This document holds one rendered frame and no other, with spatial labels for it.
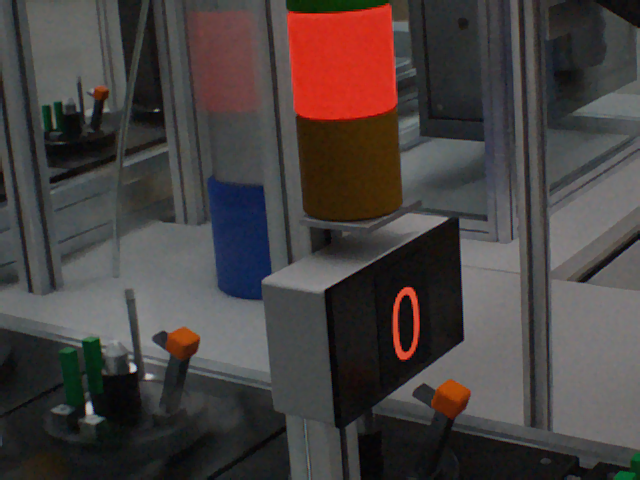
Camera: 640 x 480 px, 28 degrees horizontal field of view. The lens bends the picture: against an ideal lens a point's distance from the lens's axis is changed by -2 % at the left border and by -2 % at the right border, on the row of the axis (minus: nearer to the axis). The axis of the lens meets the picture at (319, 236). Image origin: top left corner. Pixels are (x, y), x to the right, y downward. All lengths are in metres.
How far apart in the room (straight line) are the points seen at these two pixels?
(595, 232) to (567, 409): 0.59
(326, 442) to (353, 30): 0.22
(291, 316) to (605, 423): 0.74
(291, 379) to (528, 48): 0.46
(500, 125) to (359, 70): 1.20
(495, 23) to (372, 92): 1.17
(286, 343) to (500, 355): 0.87
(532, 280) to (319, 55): 0.50
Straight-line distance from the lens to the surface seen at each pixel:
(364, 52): 0.60
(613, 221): 1.94
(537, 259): 1.05
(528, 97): 1.01
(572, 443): 1.05
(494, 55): 1.78
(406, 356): 0.65
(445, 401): 0.88
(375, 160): 0.61
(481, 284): 1.69
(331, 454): 0.69
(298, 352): 0.61
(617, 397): 1.37
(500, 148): 1.81
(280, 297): 0.61
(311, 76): 0.61
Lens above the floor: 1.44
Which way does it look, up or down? 18 degrees down
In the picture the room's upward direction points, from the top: 5 degrees counter-clockwise
